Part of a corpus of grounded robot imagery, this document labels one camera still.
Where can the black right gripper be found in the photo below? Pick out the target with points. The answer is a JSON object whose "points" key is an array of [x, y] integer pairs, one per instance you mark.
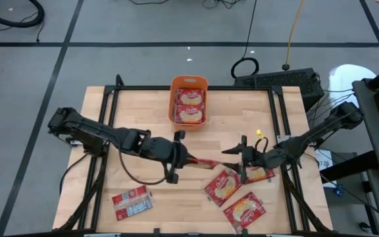
{"points": [[255, 158]]}

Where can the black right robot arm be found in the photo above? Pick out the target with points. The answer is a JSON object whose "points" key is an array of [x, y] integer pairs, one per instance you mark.
{"points": [[308, 138]]}

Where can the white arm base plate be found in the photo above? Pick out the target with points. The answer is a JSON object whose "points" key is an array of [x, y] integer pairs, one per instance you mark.
{"points": [[281, 140], [74, 143]]}

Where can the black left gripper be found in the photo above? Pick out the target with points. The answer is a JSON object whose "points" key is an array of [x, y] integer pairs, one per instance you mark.
{"points": [[160, 149]]}

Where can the black metal table frame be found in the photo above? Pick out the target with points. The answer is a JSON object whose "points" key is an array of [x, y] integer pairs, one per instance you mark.
{"points": [[143, 88]]}

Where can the red Orville popcorn bag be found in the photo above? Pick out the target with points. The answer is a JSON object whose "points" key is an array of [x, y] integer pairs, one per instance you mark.
{"points": [[132, 202], [206, 163], [262, 176], [244, 210], [189, 96], [189, 114], [222, 189]]}

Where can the blue tag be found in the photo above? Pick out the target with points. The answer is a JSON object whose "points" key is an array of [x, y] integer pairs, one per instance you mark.
{"points": [[339, 191]]}

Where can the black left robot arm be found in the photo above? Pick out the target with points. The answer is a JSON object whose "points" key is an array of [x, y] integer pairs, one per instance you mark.
{"points": [[104, 133]]}

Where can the black cart beam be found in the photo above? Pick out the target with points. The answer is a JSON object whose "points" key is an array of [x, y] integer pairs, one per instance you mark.
{"points": [[350, 166]]}

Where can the white paper sheet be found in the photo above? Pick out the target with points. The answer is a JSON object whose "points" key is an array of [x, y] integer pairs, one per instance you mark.
{"points": [[322, 163]]}

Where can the orange plastic basket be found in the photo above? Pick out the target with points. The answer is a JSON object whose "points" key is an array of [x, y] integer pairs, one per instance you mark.
{"points": [[188, 127]]}

